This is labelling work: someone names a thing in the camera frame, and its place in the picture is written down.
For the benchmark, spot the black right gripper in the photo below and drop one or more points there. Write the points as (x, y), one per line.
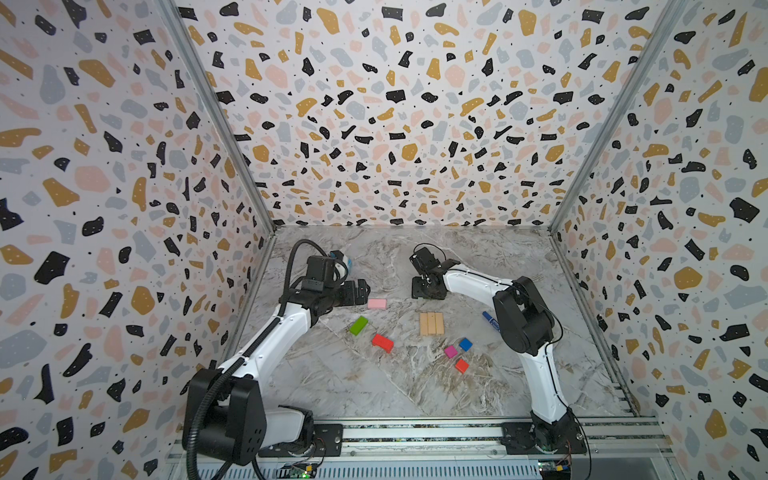
(427, 287)

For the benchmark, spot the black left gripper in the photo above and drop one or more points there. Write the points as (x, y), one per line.
(349, 298)

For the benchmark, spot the natural wood block marked 58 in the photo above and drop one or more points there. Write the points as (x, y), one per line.
(439, 324)

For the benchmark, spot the natural wood block marked 31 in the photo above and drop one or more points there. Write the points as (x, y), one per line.
(424, 325)

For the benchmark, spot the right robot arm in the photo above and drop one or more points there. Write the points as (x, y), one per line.
(526, 325)

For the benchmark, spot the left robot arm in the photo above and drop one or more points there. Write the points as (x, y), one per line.
(225, 416)

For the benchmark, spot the pink rectangular block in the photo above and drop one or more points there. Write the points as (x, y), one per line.
(377, 304)

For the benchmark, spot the dark green rectangular block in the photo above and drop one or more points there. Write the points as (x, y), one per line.
(358, 326)

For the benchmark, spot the red arch block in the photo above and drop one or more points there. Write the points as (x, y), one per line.
(383, 342)

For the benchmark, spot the blue cube block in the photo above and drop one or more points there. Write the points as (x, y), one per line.
(465, 344)

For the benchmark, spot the magenta cube block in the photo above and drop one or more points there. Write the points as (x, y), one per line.
(450, 351)

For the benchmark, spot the small red cube block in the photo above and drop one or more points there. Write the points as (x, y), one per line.
(461, 365)

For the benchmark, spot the blue white marker pen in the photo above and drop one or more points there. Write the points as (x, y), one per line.
(491, 320)

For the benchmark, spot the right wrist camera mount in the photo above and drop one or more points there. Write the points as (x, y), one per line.
(426, 263)

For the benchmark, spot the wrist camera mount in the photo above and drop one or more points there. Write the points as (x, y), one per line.
(325, 271)
(426, 263)

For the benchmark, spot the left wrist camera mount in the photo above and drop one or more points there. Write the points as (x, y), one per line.
(325, 271)

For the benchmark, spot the left corner metal post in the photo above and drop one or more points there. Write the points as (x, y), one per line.
(168, 11)

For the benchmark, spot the corner metal post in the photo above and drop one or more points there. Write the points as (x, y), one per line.
(670, 15)
(168, 11)

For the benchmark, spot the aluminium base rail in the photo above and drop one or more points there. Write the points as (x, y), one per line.
(465, 438)

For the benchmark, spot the right corner metal post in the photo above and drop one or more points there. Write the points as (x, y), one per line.
(670, 15)

